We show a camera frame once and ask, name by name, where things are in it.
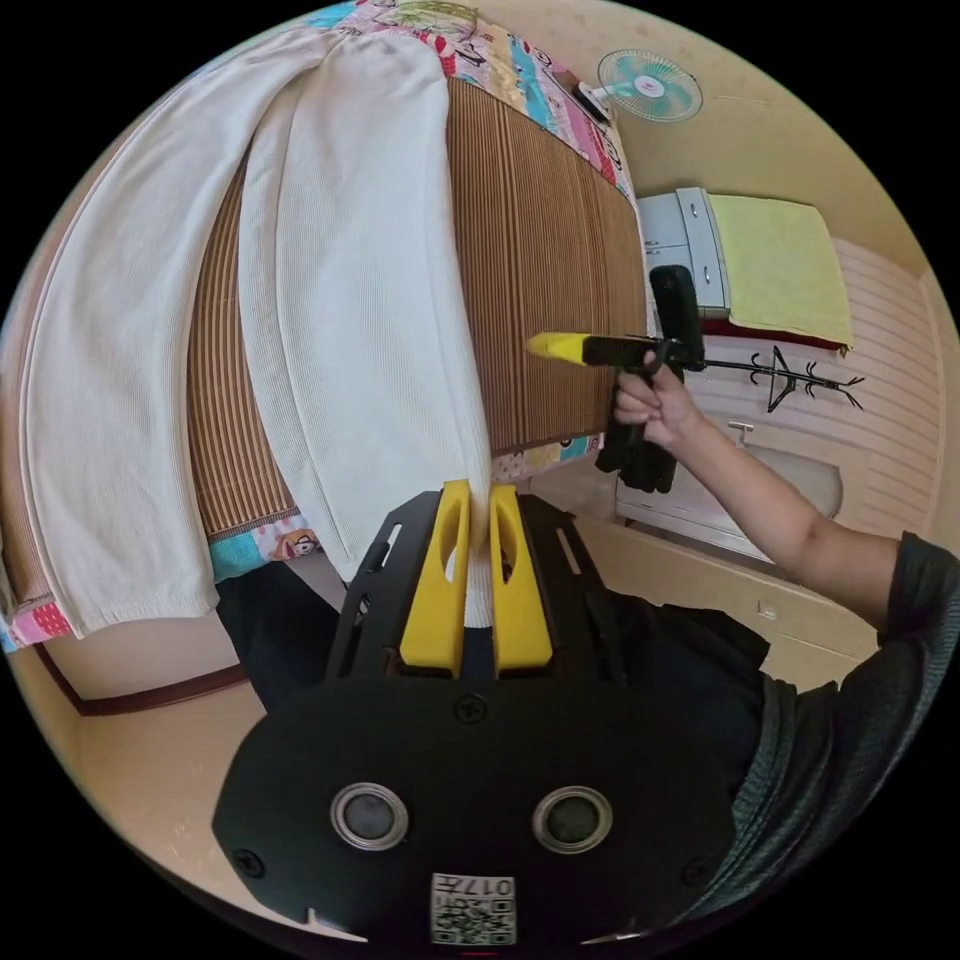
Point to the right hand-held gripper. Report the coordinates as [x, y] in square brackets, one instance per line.
[622, 351]

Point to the person's right forearm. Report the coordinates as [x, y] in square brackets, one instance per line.
[780, 510]

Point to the person's body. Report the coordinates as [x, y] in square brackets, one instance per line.
[862, 750]

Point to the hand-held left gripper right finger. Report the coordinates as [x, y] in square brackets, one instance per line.
[521, 600]

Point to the grey cupboard with yellow towel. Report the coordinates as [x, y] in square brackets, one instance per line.
[686, 225]

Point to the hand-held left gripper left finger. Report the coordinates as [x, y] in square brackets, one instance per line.
[429, 592]

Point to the person's right hand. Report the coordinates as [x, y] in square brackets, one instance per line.
[667, 409]

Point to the teal wall fan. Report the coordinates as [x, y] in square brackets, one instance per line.
[649, 86]

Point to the black coat rack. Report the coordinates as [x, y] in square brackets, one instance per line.
[780, 367]

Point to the bed with woven mat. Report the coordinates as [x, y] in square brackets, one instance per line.
[540, 262]

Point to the white pants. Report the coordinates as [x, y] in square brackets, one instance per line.
[360, 300]

